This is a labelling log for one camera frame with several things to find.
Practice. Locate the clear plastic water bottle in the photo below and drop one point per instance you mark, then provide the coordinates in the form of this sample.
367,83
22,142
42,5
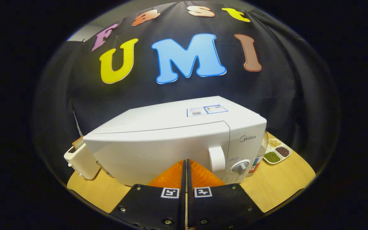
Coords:
260,156

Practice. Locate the toast slice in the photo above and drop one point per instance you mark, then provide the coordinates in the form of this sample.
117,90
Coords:
78,143

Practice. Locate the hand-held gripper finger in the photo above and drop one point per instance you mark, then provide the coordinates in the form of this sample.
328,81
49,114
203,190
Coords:
189,210
183,210

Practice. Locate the white microwave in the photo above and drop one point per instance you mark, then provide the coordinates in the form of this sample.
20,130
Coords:
155,143

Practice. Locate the white toaster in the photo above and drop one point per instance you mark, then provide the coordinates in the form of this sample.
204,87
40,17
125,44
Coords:
81,163

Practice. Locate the white divided bean dish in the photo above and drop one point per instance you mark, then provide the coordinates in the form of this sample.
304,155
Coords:
272,157

